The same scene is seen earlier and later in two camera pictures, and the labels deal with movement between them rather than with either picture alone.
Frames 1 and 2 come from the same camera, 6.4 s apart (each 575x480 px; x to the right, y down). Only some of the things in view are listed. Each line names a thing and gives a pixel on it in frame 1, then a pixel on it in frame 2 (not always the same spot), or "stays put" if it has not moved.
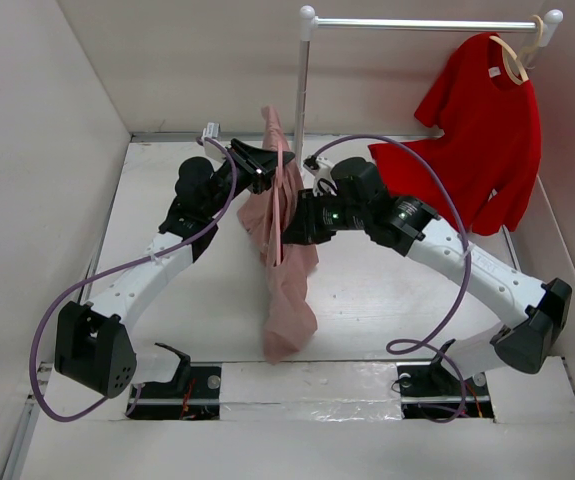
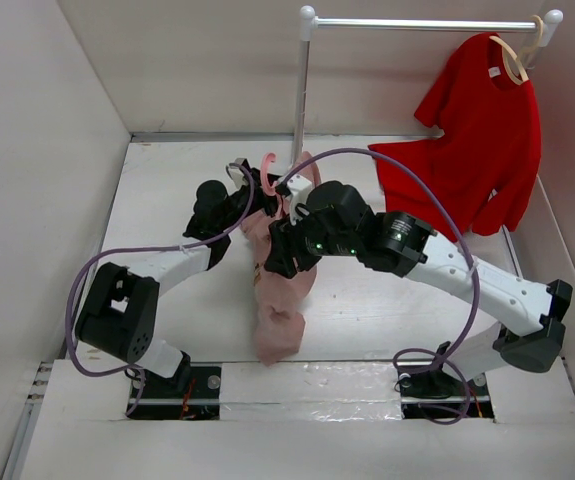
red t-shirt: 488,151 stays put
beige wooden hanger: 517,67 stays put
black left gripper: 257,165 -> 267,202
